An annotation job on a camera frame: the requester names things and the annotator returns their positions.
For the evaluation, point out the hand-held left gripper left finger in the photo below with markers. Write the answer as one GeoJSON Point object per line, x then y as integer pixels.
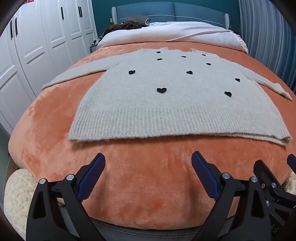
{"type": "Point", "coordinates": [92, 178]}

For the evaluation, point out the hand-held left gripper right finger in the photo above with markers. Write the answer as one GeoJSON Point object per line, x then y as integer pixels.
{"type": "Point", "coordinates": [204, 177]}

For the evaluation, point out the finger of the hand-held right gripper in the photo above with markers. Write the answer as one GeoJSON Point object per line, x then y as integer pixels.
{"type": "Point", "coordinates": [291, 162]}
{"type": "Point", "coordinates": [266, 173]}

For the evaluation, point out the beige knit sweater black hearts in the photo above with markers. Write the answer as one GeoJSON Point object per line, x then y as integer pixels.
{"type": "Point", "coordinates": [161, 111]}

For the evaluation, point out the orange plush blanket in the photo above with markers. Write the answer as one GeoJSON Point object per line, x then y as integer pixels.
{"type": "Point", "coordinates": [150, 173]}

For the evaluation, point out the cream fluffy rug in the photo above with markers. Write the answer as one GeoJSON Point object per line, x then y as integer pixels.
{"type": "Point", "coordinates": [16, 197]}

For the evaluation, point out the blue curtain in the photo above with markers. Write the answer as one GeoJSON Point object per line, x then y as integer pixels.
{"type": "Point", "coordinates": [266, 34]}

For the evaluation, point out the white wardrobe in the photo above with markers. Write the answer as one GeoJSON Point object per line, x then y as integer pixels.
{"type": "Point", "coordinates": [34, 46]}

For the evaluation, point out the white duvet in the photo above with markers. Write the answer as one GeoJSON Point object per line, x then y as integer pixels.
{"type": "Point", "coordinates": [173, 32]}

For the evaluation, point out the dark brown clothing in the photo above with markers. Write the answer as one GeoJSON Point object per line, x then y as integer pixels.
{"type": "Point", "coordinates": [122, 26]}

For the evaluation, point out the blue padded headboard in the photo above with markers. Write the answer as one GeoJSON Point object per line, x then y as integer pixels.
{"type": "Point", "coordinates": [185, 11]}

